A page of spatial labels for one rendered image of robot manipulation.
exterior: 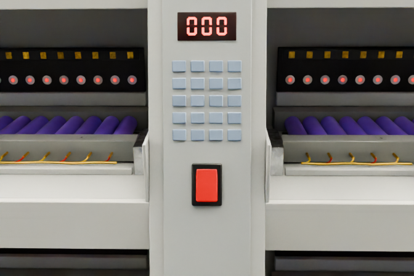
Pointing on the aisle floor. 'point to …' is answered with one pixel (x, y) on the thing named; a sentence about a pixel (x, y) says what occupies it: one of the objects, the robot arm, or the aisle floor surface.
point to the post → (156, 172)
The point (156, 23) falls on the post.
